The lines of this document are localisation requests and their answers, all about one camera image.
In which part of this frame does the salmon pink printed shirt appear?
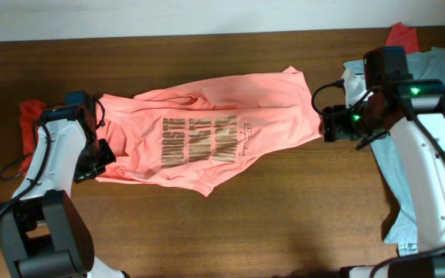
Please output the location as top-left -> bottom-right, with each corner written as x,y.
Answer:
98,67 -> 320,195

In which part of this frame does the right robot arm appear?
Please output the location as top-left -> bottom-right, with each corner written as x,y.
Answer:
318,46 -> 445,278

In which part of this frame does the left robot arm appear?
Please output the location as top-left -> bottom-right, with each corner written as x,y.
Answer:
0,91 -> 127,277

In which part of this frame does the folded red printed shirt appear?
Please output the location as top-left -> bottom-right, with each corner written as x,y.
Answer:
19,100 -> 46,173

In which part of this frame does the red garment under pile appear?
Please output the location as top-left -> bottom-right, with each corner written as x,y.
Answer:
385,22 -> 420,54

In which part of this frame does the grey-blue shirt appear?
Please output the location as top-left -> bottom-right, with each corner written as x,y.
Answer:
342,46 -> 445,256

